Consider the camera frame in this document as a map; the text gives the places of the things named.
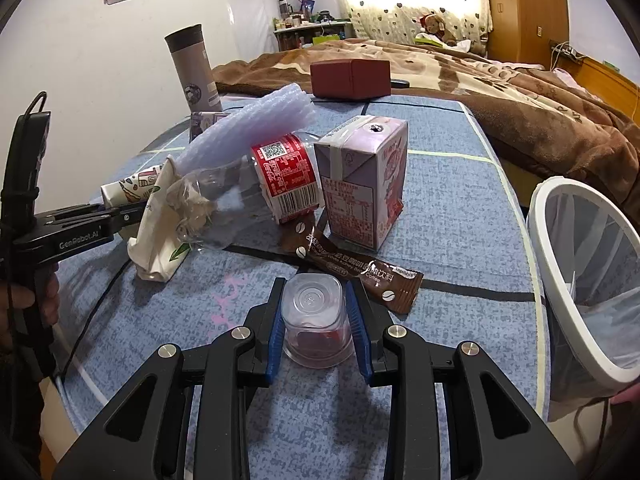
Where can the white and green paper packet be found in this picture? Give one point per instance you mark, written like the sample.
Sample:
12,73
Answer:
155,252

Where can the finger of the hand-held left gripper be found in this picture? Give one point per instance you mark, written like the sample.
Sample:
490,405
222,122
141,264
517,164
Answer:
75,208
132,218

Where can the grey thermos flask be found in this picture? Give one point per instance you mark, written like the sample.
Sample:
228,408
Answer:
192,67

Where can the dark phone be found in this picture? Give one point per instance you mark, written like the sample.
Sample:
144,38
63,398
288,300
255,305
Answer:
400,83

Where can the white power strip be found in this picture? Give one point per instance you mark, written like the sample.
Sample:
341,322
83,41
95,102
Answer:
567,51

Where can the blue checked tablecloth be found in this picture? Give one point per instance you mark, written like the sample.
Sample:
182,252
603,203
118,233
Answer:
450,210

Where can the clear red-label plastic bottle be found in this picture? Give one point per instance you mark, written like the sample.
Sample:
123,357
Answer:
285,175

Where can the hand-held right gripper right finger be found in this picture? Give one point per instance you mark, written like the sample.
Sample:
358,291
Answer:
357,331

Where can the crushed printed paper cup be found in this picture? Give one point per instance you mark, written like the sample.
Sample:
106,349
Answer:
129,186

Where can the person's left hand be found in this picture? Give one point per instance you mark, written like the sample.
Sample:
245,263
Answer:
48,305

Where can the wooden headboard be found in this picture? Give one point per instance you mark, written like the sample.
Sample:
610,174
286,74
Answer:
610,80

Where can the brown printed blanket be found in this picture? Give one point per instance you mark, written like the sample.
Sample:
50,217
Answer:
500,95

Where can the clear plastic cup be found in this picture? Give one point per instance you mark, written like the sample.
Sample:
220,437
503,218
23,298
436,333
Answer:
314,320

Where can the person's left forearm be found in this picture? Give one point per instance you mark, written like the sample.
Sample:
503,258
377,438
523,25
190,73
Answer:
17,410

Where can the white trash bin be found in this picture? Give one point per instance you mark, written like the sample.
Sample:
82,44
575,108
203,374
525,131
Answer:
537,260

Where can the purple blueberry milk carton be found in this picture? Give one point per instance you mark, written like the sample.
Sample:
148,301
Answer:
202,122

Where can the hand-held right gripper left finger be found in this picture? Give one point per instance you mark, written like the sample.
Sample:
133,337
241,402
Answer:
272,331

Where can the dark red box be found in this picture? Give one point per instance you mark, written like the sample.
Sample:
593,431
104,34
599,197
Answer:
347,79

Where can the green box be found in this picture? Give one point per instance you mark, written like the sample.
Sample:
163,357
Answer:
426,37

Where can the wooden wardrobe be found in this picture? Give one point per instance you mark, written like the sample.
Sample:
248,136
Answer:
525,10

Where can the cluttered shelf unit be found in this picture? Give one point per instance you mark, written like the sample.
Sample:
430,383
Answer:
310,35

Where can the brown coffee sachet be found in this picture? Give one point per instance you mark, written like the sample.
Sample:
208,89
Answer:
350,271

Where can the pink and lavender drink carton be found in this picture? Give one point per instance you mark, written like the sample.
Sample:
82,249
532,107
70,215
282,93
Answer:
357,195

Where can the teddy bear with red hat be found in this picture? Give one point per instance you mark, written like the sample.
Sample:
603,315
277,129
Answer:
437,27

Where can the bubble wrap sheet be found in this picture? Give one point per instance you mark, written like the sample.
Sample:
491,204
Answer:
260,115

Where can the translucent bin liner bag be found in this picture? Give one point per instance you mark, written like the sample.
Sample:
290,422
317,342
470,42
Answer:
600,330

